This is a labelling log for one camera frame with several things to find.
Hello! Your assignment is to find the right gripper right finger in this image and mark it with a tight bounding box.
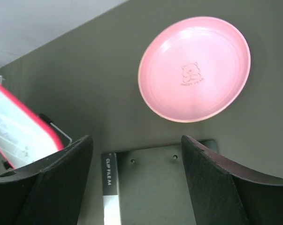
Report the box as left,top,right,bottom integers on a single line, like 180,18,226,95
181,135,283,225

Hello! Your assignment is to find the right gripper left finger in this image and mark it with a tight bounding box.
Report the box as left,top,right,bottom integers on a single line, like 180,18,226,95
0,135,93,225

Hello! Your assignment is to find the pink plate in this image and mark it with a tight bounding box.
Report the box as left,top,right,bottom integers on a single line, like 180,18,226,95
138,16,251,123

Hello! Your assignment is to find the pink framed whiteboard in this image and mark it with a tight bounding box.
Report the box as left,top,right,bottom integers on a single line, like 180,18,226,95
0,85,63,169

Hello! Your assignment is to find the black clip file folder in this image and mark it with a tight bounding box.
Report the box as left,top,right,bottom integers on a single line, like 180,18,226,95
101,139,217,225

